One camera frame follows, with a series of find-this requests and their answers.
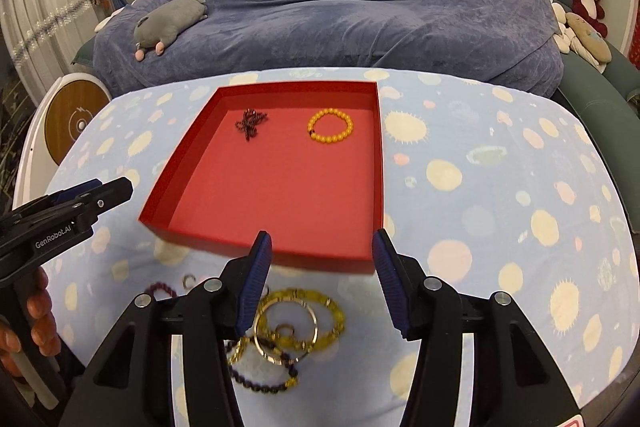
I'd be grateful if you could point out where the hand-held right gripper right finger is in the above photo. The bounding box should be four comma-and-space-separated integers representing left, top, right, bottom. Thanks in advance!
371, 229, 568, 427

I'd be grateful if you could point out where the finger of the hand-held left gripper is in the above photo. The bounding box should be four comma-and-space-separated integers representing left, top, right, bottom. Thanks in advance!
46, 179, 102, 208
74, 177, 134, 224

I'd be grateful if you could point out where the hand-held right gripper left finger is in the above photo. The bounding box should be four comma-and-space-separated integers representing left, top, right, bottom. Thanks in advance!
59, 231, 273, 427

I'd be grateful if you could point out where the yellow bead bracelet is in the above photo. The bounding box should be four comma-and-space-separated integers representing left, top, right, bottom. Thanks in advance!
257, 288, 347, 353

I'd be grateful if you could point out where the gold hoop earring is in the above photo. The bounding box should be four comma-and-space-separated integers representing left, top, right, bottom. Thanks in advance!
254, 301, 319, 364

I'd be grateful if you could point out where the red shallow box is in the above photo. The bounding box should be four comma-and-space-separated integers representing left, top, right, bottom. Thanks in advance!
138, 82, 386, 275

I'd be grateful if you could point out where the dark red bead bracelet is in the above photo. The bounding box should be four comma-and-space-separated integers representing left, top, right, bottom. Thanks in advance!
144, 281, 178, 300

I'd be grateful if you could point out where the black bead bracelet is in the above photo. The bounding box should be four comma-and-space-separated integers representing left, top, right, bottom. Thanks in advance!
225, 339, 301, 395

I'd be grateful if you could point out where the person's left hand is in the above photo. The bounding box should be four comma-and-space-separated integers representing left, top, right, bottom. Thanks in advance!
0, 266, 62, 379

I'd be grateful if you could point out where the round white wooden-top table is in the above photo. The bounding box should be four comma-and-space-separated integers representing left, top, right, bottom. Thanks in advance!
12, 74, 113, 208

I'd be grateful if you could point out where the blue spotted tablecloth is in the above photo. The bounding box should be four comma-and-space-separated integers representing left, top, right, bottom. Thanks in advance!
42, 67, 626, 427

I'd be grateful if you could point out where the white sheer curtain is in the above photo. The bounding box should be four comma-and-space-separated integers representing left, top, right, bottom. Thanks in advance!
0, 0, 96, 102

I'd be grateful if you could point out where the grey plush toy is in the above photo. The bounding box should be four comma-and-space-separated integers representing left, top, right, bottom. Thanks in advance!
132, 0, 208, 62

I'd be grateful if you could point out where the blue velvet blanket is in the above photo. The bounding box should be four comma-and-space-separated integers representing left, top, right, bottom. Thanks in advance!
92, 0, 566, 100

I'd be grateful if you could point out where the green sofa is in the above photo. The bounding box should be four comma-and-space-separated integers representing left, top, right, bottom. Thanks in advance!
72, 0, 640, 148

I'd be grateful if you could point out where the white plush toy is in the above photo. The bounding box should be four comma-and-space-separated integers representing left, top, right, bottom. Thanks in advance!
552, 2, 576, 55

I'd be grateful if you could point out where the beige plush pillow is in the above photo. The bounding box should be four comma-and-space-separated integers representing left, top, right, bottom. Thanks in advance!
565, 13, 612, 72

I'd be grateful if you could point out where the dark chain bracelet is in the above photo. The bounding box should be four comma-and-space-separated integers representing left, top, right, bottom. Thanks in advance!
236, 109, 271, 142

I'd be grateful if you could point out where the orange bead bracelet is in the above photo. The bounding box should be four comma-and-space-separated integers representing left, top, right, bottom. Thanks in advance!
307, 108, 354, 144

